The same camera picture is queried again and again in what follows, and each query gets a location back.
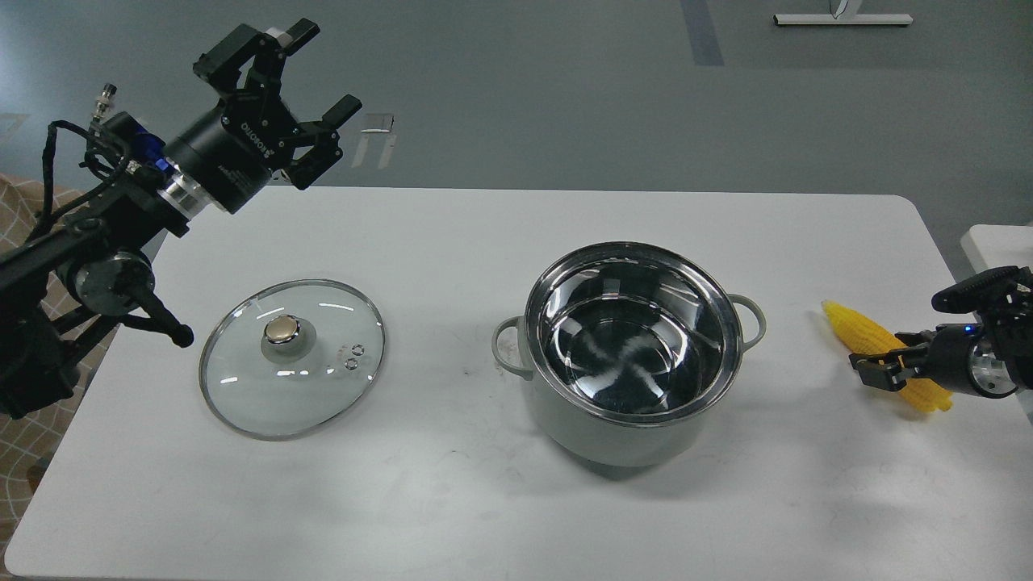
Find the white stand base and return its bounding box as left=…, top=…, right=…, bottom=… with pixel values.
left=772, top=1, right=914, bottom=28

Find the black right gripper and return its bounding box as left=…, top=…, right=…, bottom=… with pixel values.
left=849, top=324, right=1019, bottom=399

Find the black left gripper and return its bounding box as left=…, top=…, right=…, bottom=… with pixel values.
left=165, top=19, right=362, bottom=214

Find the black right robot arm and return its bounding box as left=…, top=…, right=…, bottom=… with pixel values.
left=849, top=265, right=1032, bottom=399

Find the yellow corn cob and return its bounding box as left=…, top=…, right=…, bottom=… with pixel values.
left=822, top=300, right=953, bottom=412

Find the beige checkered cloth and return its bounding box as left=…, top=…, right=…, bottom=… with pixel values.
left=1, top=173, right=114, bottom=549

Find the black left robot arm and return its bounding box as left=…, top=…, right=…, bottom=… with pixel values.
left=1, top=19, right=362, bottom=419

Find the glass pot lid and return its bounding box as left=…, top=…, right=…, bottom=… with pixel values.
left=197, top=278, right=387, bottom=441

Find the grey steel cooking pot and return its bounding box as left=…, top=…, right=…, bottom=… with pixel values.
left=491, top=241, right=766, bottom=470

